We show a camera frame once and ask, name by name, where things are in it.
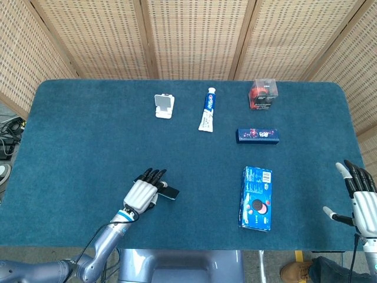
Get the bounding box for blue table mat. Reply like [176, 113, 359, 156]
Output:
[0, 78, 366, 252]

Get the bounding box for dark blue toothpaste box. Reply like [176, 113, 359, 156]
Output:
[236, 128, 279, 145]

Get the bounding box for metal stand leg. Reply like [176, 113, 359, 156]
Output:
[257, 250, 269, 283]

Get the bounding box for woven bamboo folding screen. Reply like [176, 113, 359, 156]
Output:
[0, 0, 377, 177]

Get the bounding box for white folding phone stand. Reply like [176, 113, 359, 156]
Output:
[154, 93, 174, 119]

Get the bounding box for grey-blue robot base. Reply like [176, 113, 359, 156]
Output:
[118, 249, 245, 283]

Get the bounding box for grey white sneaker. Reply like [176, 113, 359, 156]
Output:
[0, 164, 12, 186]

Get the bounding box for blue Oreo cookie box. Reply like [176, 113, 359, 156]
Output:
[238, 166, 273, 232]

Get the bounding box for clear box with red item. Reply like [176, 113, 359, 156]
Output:
[249, 78, 279, 111]

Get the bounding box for black cables under table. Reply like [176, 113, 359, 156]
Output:
[100, 248, 122, 283]

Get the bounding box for tan work boot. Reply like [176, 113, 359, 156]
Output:
[280, 261, 313, 283]

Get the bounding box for black cable bundle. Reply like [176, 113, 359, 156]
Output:
[0, 115, 28, 162]

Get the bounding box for blue white toothpaste tube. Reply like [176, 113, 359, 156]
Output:
[198, 87, 218, 133]

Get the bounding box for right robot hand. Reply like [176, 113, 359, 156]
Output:
[322, 160, 377, 240]

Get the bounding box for dark jeans leg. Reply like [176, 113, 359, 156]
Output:
[308, 255, 375, 283]

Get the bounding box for black smartphone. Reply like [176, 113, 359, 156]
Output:
[134, 175, 180, 201]

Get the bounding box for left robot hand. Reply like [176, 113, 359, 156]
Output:
[123, 168, 168, 215]

